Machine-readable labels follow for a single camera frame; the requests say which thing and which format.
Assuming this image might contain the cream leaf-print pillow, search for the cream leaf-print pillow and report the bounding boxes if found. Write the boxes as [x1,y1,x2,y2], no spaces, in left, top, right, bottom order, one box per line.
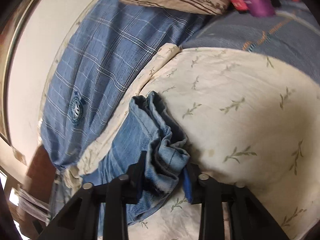
[63,43,319,239]

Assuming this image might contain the light blue denim pants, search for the light blue denim pants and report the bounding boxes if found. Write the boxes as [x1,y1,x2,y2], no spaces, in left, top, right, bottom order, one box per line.
[82,91,190,225]

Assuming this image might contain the blue plaid pillow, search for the blue plaid pillow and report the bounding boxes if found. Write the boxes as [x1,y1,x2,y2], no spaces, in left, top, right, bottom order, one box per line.
[41,0,209,170]

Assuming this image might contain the red small package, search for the red small package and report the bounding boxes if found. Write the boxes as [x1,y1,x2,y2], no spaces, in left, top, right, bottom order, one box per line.
[230,0,249,12]

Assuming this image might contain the blue star-print bedsheet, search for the blue star-print bedsheet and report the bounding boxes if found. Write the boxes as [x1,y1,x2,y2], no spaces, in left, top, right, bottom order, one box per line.
[182,0,319,82]

